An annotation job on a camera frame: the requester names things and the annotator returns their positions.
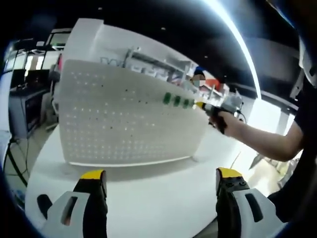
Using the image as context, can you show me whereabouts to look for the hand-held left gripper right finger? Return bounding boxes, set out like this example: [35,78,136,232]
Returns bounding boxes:
[214,167,278,238]

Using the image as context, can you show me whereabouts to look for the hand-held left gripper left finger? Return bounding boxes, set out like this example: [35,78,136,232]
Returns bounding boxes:
[43,170,108,238]

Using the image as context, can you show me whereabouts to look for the white perforated mounting plate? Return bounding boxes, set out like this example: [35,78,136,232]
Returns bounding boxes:
[58,59,211,167]

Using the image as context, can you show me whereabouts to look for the person's right hand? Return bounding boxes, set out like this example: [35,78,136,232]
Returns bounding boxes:
[208,110,230,136]

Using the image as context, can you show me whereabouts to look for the ceiling light strip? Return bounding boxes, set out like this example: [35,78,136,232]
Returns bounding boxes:
[217,0,263,98]

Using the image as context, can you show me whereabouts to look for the person's body in black clothing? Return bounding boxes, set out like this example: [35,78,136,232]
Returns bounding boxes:
[268,99,317,224]

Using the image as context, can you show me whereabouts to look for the shelf rack with white bins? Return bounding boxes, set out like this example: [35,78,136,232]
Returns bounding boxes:
[124,46,224,100]

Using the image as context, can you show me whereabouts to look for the grey workstation desk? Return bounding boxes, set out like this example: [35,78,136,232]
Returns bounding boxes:
[9,68,60,140]

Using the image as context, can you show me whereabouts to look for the white partition panel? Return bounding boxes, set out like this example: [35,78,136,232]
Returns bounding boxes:
[65,18,199,83]

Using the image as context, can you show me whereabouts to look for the grey cable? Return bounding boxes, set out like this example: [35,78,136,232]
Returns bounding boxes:
[228,150,243,172]

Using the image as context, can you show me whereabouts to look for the white device with bracket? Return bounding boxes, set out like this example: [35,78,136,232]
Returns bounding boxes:
[289,36,317,100]

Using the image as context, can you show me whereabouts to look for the black floor cable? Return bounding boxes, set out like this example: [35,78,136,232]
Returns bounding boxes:
[4,140,28,189]

